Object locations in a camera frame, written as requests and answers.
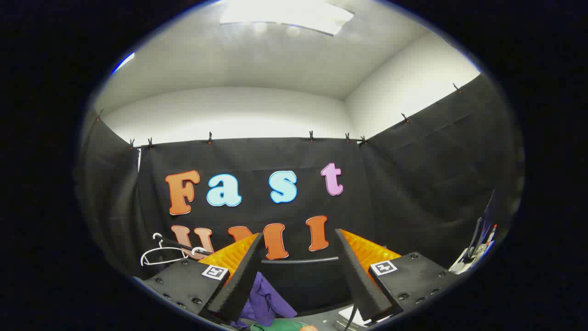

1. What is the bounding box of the dark metal clothes rail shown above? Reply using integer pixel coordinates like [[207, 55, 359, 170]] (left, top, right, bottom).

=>
[[158, 237, 343, 265]]

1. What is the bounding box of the ceiling light panel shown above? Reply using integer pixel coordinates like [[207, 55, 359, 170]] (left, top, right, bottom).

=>
[[220, 0, 354, 36]]

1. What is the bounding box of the empty white clothes hanger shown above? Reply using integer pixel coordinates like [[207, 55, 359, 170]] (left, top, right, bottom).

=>
[[140, 232, 209, 267]]

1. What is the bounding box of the purple ribbed knit garment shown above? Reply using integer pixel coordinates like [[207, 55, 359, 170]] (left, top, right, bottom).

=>
[[230, 271, 298, 328]]

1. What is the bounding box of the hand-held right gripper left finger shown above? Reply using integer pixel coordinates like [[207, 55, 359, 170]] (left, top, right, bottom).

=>
[[142, 232, 267, 322]]

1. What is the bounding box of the row of black cloth clips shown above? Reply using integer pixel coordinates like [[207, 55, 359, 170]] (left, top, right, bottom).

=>
[[96, 83, 462, 150]]

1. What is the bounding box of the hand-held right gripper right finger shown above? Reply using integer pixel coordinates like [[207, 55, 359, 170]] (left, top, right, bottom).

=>
[[334, 228, 461, 322]]

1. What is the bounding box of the green mesh laundry hamper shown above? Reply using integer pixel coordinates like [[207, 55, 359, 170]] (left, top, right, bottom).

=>
[[248, 319, 305, 331]]

